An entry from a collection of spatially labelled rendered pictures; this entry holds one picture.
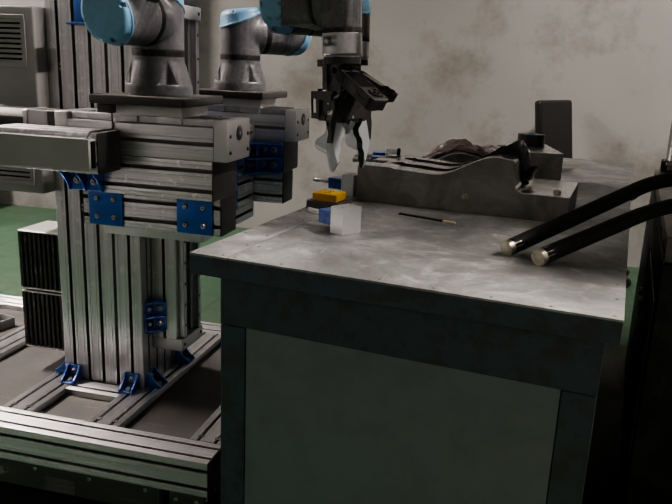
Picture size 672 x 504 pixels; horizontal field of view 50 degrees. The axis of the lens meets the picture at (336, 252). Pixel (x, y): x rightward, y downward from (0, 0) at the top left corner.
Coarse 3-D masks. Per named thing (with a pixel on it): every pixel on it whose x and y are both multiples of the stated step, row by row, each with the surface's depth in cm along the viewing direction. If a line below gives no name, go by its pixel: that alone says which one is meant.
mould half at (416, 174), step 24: (360, 168) 174; (384, 168) 172; (408, 168) 173; (480, 168) 163; (504, 168) 161; (360, 192) 175; (384, 192) 173; (408, 192) 171; (432, 192) 168; (456, 192) 166; (480, 192) 164; (504, 192) 162; (528, 192) 162; (552, 192) 163; (576, 192) 177; (504, 216) 163; (528, 216) 161; (552, 216) 159
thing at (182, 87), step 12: (132, 60) 159; (144, 60) 156; (156, 60) 156; (168, 60) 157; (180, 60) 160; (132, 72) 158; (144, 72) 156; (156, 72) 156; (168, 72) 157; (180, 72) 159; (132, 84) 157; (144, 84) 156; (156, 84) 156; (168, 84) 158; (180, 84) 159; (168, 96) 157; (180, 96) 159
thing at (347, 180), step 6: (342, 174) 181; (348, 174) 181; (354, 174) 181; (318, 180) 187; (324, 180) 186; (330, 180) 183; (336, 180) 182; (342, 180) 181; (348, 180) 180; (354, 180) 180; (330, 186) 184; (336, 186) 183; (342, 186) 182; (348, 186) 181; (354, 186) 181; (348, 192) 181; (354, 192) 181
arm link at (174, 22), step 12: (168, 0) 154; (180, 0) 157; (168, 12) 153; (180, 12) 157; (168, 24) 153; (180, 24) 158; (168, 36) 156; (180, 36) 158; (132, 48) 158; (144, 48) 156; (156, 48) 155; (168, 48) 156; (180, 48) 159
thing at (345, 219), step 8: (312, 208) 148; (328, 208) 144; (336, 208) 139; (344, 208) 138; (352, 208) 139; (360, 208) 141; (320, 216) 143; (328, 216) 141; (336, 216) 139; (344, 216) 138; (352, 216) 140; (360, 216) 141; (328, 224) 142; (336, 224) 139; (344, 224) 138; (352, 224) 140; (360, 224) 142; (336, 232) 140; (344, 232) 139; (352, 232) 140
